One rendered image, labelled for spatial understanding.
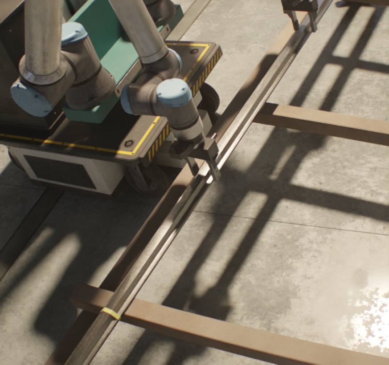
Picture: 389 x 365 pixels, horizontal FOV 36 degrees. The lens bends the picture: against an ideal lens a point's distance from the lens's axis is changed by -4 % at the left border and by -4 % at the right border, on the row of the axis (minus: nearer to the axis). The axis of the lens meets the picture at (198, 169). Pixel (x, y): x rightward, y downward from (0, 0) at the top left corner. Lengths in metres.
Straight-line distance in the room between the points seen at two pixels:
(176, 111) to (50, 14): 0.44
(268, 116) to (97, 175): 0.69
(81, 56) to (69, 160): 0.52
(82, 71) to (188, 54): 0.63
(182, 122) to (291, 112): 0.54
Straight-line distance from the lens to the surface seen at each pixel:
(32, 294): 2.44
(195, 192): 1.89
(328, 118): 2.12
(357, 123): 2.09
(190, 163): 1.93
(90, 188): 2.51
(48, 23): 1.77
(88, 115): 2.17
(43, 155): 2.52
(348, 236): 2.15
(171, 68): 1.87
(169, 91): 1.72
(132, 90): 1.80
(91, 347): 1.69
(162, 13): 2.44
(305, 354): 1.52
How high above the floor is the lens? 1.69
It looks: 42 degrees down
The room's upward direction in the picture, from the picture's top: 22 degrees counter-clockwise
